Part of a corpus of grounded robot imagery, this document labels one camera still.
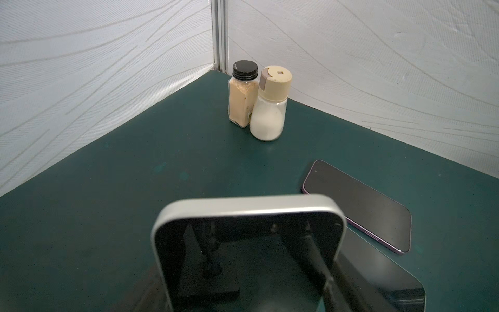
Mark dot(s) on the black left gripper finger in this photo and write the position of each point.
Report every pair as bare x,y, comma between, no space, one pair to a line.
347,290

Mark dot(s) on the black phone silver edge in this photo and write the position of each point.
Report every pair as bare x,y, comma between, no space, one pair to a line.
260,253

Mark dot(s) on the black phone purple edge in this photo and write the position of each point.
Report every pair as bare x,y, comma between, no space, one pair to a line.
370,211

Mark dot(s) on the white salt shaker beige cap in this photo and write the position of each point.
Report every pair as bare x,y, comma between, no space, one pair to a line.
268,115

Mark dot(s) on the spice jar black cap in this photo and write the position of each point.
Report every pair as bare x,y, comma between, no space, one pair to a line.
243,91

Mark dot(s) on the aluminium frame corner post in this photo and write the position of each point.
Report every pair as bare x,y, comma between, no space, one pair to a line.
219,17

